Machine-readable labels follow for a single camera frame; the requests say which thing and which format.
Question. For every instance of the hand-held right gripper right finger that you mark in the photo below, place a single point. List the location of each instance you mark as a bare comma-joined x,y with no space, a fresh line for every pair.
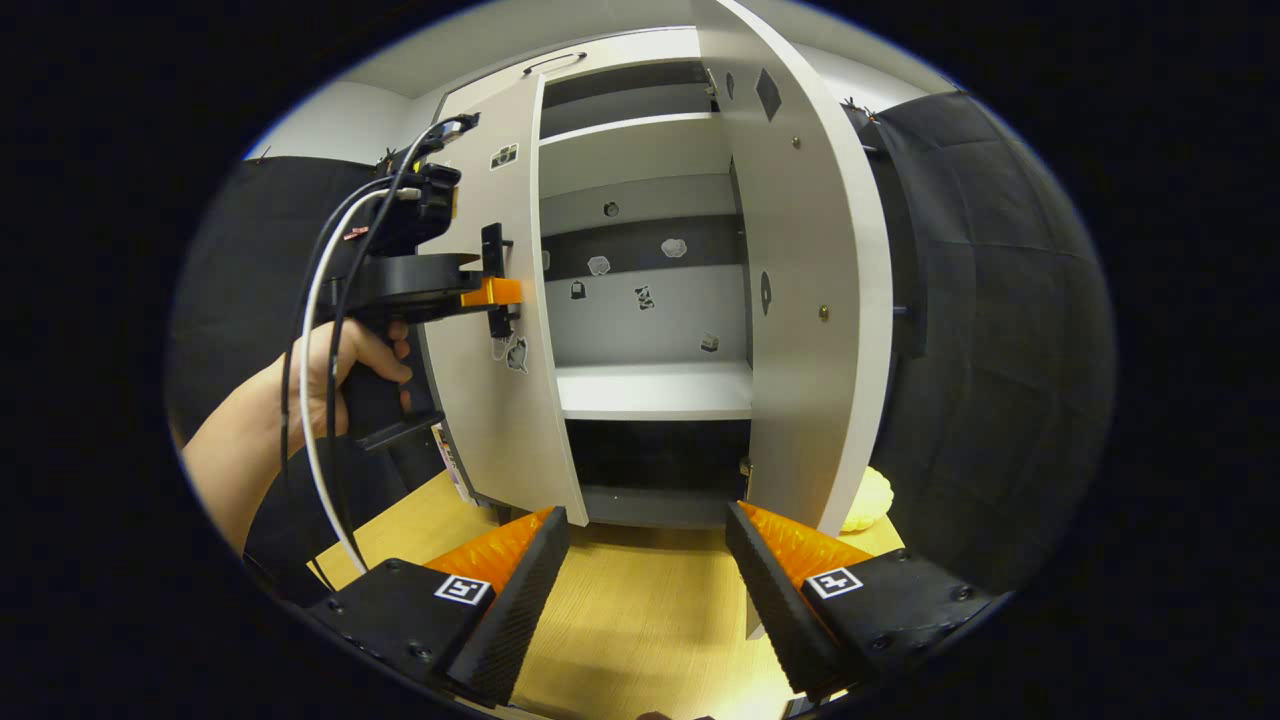
770,610

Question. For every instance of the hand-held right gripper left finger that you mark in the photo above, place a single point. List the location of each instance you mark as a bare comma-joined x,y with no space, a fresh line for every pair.
520,610

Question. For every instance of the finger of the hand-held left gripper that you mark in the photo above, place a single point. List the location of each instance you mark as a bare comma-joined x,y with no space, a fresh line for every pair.
492,292

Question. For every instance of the beige shoe cabinet door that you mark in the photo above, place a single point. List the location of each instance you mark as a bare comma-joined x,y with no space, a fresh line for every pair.
490,420
800,400

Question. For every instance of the beige double-door shoe cabinet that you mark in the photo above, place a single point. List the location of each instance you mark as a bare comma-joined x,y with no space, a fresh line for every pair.
650,320

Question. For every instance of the white cabinet shelf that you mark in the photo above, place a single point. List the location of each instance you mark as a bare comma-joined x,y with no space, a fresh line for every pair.
630,128
655,390

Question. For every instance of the beige cabinet flap panel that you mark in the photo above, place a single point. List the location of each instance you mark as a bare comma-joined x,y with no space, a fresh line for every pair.
620,50

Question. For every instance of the pink clip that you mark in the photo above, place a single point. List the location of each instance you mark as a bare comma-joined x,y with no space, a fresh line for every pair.
355,233

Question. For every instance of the yellow ribbed ball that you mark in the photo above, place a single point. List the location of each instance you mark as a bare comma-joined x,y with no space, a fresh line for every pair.
868,500

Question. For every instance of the grey spine book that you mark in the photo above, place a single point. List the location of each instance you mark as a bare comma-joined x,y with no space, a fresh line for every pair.
452,465

